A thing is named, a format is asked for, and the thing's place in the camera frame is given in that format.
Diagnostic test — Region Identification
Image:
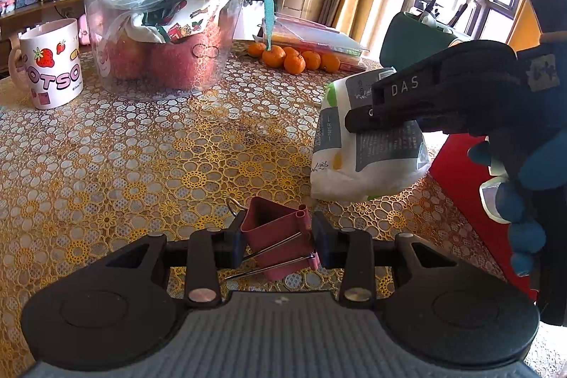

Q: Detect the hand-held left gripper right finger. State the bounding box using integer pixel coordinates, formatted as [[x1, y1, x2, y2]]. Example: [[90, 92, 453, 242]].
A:
[[312, 212, 462, 310]]

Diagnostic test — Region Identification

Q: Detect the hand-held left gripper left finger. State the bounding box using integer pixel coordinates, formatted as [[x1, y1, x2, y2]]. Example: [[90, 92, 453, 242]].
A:
[[105, 222, 245, 310]]

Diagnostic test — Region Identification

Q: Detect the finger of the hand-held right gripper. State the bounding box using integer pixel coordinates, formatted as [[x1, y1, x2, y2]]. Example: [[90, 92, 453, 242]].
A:
[[344, 103, 449, 134], [371, 51, 451, 108]]

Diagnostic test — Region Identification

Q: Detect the pink binder clip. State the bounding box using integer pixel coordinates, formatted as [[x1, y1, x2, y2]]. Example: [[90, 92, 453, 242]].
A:
[[224, 196, 320, 282]]

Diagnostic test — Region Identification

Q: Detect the white tissue pack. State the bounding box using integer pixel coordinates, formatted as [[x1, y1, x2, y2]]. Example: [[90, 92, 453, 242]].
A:
[[310, 67, 431, 202]]

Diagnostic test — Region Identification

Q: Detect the red and white box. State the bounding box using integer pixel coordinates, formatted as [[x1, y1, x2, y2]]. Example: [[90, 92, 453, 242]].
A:
[[430, 134, 539, 300]]

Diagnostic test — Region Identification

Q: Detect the gold floral desktop tablecloth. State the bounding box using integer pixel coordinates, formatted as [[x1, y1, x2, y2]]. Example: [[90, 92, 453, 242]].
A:
[[0, 39, 567, 378]]

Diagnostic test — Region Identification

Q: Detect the person's right hand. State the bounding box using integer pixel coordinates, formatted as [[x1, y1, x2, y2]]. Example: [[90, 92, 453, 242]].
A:
[[468, 138, 550, 278]]

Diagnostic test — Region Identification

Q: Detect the stack of plastic folders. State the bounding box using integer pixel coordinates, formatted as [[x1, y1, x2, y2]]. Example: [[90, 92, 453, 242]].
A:
[[261, 12, 368, 73]]

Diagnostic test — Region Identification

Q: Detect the pile of tangerines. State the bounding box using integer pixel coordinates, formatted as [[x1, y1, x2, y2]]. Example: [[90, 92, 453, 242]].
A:
[[247, 42, 342, 75]]

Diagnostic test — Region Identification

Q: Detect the clear plastic bucket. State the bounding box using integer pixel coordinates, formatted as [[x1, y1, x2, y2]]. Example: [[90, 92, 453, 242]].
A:
[[84, 0, 249, 101]]

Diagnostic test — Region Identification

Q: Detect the apple in red foam net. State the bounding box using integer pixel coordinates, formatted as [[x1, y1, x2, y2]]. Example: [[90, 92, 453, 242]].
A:
[[148, 24, 226, 92], [105, 17, 152, 80]]

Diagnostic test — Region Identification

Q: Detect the white strawberry print mug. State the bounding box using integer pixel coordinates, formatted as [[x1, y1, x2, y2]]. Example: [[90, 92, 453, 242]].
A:
[[8, 18, 84, 110]]

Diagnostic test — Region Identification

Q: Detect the dark wooden sideboard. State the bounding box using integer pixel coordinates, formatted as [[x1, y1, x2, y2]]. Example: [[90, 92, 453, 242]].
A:
[[0, 0, 89, 78]]

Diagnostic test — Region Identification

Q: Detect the printed cloth bag teal strap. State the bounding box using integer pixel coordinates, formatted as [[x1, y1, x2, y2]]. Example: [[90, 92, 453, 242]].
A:
[[128, 0, 276, 51]]

